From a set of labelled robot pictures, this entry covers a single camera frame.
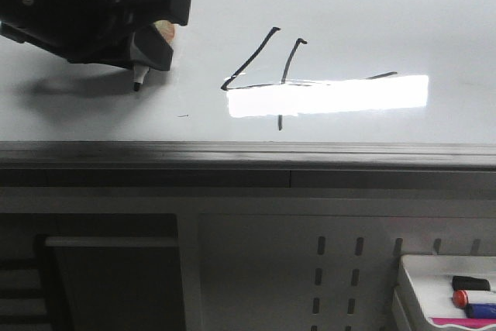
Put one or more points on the pink item in tray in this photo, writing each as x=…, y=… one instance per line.
x=464, y=322

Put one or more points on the grey aluminium whiteboard tray rail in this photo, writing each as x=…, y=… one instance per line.
x=244, y=155

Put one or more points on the white plastic storage tray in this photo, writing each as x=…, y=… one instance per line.
x=424, y=289

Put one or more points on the blue marker in tray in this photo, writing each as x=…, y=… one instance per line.
x=481, y=311

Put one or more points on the white perforated metal panel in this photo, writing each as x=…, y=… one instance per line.
x=296, y=272

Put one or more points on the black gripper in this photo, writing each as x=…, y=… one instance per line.
x=71, y=29

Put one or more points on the white whiteboard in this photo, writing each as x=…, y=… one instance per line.
x=345, y=71

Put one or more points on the red-capped white marker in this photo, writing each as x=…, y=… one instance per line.
x=463, y=298

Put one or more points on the dark cabinet door panel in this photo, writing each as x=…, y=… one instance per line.
x=121, y=283

